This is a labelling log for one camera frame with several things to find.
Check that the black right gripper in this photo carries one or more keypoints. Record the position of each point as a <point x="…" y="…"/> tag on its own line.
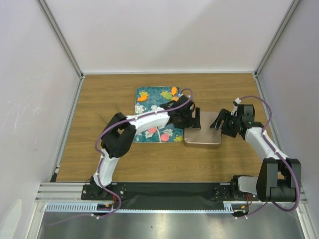
<point x="223" y="115"/>

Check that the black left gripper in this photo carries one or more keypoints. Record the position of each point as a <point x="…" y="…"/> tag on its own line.
<point x="192" y="123"/>

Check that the brown tin lid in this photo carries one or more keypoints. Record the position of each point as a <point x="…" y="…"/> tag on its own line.
<point x="205" y="134"/>

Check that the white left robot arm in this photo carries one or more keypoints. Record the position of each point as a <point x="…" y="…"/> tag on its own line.
<point x="116" y="139"/>

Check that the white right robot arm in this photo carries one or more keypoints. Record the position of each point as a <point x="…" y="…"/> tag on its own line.
<point x="279" y="178"/>

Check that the brown cookie tin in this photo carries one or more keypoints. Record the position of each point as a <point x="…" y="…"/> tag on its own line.
<point x="202" y="145"/>

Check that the tan dotted cookie top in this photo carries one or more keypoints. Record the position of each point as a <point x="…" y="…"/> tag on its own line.
<point x="175" y="98"/>

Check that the pink sandwich cookie right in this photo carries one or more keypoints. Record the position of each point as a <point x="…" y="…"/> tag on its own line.
<point x="164" y="137"/>

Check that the pink sandwich cookie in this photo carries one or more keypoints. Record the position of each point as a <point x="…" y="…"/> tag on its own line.
<point x="152" y="130"/>
<point x="164" y="137"/>

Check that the green sandwich cookie top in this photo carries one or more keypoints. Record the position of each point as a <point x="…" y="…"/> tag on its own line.
<point x="168" y="96"/>

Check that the orange fish cookie right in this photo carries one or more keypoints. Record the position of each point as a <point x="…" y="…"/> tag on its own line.
<point x="173" y="91"/>

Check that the orange fish cookie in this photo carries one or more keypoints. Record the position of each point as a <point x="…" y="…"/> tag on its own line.
<point x="142" y="98"/>
<point x="173" y="91"/>

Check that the pink sandwich cookie left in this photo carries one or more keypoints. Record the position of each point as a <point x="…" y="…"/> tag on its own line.
<point x="152" y="130"/>

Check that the teal floral tray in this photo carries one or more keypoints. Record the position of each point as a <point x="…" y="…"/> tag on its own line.
<point x="155" y="99"/>

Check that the orange fish cookie left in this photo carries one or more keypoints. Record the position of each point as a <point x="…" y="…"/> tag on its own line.
<point x="142" y="98"/>

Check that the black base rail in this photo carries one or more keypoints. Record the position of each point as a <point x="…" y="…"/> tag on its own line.
<point x="178" y="196"/>

